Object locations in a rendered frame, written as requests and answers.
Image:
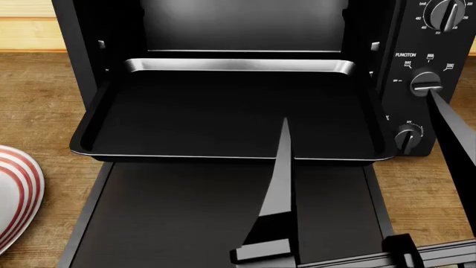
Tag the black temperature knob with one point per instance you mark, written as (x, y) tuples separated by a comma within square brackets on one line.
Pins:
[(444, 14)]

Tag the black timer knob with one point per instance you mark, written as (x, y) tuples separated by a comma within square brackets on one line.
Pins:
[(407, 138)]

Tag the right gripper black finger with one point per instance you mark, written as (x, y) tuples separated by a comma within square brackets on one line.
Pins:
[(455, 156), (283, 173)]

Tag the black toaster oven body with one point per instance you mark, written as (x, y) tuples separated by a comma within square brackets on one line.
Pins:
[(393, 92)]

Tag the white plate with red stripes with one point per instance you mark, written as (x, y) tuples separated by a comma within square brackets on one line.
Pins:
[(15, 192)]

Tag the black oven door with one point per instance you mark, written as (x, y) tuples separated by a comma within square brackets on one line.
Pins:
[(167, 212)]

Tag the black function knob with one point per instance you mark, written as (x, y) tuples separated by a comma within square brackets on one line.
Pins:
[(424, 81)]

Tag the black baking tray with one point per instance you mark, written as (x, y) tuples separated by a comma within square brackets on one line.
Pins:
[(186, 123)]

